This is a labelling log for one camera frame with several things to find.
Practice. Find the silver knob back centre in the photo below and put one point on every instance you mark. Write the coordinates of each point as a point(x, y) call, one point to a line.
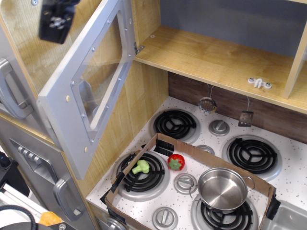
point(219, 128)

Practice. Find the green toy broccoli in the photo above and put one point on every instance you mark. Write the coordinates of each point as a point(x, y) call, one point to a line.
point(142, 166)

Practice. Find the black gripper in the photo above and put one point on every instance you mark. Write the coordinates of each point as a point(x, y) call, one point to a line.
point(55, 28)

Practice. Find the hanging round metal strainer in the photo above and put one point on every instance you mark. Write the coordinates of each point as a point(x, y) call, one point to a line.
point(208, 104)

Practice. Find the silver upper fridge handle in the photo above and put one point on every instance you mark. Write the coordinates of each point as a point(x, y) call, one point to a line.
point(8, 103)

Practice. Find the back right black burner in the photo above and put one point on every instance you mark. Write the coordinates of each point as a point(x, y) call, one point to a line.
point(254, 154)

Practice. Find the silver knob middle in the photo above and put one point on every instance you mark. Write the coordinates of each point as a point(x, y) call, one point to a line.
point(206, 148)

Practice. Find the silver knob centre front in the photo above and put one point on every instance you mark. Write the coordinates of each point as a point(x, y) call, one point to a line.
point(185, 183)

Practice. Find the black burner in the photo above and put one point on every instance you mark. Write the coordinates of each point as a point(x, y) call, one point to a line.
point(141, 187)
point(254, 154)
point(176, 123)
point(243, 218)

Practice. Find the steel pot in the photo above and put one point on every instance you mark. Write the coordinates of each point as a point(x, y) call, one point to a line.
point(223, 190)

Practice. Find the silver microwave door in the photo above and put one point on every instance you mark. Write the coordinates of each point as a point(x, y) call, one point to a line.
point(77, 101)

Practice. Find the steel sink basin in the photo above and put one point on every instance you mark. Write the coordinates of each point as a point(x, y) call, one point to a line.
point(282, 215)

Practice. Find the front right black burner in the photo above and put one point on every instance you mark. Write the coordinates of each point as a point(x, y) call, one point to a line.
point(243, 218)

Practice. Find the orange object bottom left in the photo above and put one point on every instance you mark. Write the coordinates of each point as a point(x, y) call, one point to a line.
point(49, 218)

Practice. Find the hanging small metal spatula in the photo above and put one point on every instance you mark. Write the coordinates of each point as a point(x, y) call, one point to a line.
point(246, 116)

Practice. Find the white door latch clip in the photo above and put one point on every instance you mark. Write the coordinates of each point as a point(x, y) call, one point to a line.
point(259, 83)

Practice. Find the silver fridge handle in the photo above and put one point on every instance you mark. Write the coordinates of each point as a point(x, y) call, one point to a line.
point(8, 103)
point(59, 194)

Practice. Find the front left black burner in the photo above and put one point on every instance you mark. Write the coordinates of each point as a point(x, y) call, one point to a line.
point(141, 187)

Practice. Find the silver knob front edge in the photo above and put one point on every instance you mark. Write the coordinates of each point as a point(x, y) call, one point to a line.
point(165, 218)

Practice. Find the back left black burner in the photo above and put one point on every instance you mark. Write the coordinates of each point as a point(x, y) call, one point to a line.
point(176, 123)

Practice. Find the red toy strawberry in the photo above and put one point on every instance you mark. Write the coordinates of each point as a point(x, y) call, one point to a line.
point(176, 162)

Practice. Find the wooden microwave shelf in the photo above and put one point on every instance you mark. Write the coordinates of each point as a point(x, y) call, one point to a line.
point(225, 65)

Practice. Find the silver oven knob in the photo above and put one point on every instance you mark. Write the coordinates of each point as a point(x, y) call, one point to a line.
point(114, 224)

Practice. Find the silver fridge dispenser panel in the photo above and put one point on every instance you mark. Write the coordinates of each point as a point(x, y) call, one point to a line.
point(36, 163)

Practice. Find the silver lower fridge handle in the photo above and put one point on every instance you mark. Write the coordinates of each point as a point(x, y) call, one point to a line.
point(59, 194)

